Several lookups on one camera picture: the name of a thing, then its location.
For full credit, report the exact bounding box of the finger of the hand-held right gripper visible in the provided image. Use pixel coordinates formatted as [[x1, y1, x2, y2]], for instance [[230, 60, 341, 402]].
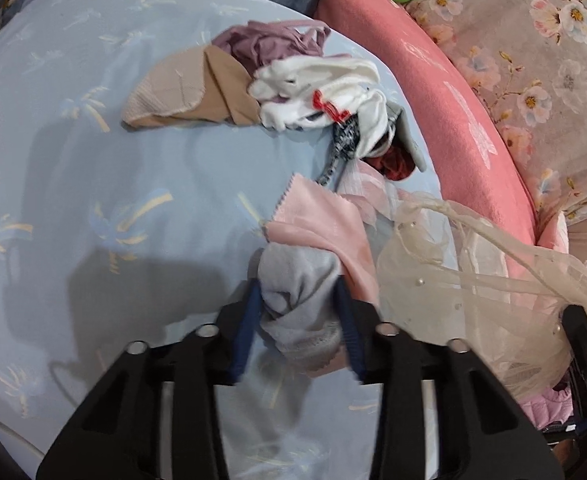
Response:
[[561, 304, 587, 442]]

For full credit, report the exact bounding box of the grey felt piece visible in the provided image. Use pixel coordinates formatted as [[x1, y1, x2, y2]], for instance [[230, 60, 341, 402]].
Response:
[[385, 102, 427, 172]]

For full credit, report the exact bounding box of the sheer white beaded cloth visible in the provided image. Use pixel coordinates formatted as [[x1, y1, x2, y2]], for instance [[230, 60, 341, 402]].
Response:
[[375, 192, 587, 387]]

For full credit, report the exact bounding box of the red scrunchie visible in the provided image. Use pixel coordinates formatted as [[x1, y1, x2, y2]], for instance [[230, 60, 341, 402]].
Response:
[[362, 140, 415, 182]]

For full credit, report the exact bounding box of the dark patterned strap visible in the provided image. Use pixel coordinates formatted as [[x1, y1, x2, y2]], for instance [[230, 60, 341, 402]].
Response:
[[315, 115, 362, 187]]

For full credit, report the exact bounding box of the purple cloth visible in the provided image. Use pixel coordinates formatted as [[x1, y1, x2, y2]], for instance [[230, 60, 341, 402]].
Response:
[[212, 20, 332, 82]]

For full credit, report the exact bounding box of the beige ribbed cloth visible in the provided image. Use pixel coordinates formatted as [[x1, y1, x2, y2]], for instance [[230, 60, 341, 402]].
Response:
[[120, 47, 215, 128]]

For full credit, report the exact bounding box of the sheer striped cloth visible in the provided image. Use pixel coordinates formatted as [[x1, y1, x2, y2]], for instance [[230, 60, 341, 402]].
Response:
[[340, 161, 400, 222]]

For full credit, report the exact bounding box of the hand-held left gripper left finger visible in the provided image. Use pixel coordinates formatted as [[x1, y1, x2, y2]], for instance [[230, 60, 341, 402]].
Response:
[[36, 280, 265, 480]]

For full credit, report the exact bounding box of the white cloth with red mark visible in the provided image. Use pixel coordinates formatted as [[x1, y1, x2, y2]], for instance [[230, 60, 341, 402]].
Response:
[[247, 55, 392, 159]]

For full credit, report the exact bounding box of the light blue palm-print cloth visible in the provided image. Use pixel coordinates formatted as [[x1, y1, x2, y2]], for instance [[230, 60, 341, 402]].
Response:
[[0, 0, 474, 480]]

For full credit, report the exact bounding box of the pink padded garment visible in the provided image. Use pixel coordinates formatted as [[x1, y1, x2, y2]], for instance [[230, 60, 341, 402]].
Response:
[[517, 384, 575, 432]]

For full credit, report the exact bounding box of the grey cloth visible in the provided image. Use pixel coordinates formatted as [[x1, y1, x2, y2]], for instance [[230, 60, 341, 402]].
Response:
[[256, 244, 347, 374]]

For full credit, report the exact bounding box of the tan stocking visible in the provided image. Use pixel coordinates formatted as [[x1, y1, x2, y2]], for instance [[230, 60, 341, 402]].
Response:
[[123, 46, 262, 130]]

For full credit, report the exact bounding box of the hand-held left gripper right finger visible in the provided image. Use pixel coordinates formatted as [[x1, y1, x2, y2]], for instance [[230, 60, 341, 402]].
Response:
[[332, 279, 565, 480]]

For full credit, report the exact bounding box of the pink cloth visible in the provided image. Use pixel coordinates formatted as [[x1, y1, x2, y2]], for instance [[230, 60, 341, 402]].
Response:
[[262, 173, 382, 307]]

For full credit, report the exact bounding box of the pink blanket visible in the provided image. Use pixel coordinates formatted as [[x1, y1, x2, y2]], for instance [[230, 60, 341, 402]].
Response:
[[278, 0, 570, 311]]

